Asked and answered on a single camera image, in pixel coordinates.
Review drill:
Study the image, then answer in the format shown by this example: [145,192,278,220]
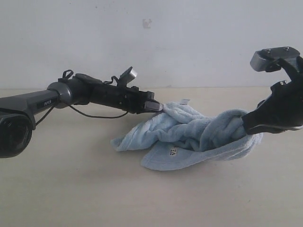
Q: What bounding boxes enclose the light blue terry towel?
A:
[111,99,263,171]

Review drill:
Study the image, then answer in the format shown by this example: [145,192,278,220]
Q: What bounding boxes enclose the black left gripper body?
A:
[91,85,155,114]

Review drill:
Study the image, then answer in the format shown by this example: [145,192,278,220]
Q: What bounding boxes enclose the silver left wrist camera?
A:
[119,67,138,84]

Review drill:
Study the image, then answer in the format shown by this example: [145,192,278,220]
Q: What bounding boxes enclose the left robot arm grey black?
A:
[0,73,163,158]

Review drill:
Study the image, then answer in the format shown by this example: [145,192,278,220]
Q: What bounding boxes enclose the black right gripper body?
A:
[254,57,303,133]

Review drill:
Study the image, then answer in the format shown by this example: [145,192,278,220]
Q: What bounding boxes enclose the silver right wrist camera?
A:
[250,46,301,72]

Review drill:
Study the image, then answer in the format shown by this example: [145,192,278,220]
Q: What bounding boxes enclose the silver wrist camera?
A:
[250,46,301,72]
[119,67,138,84]

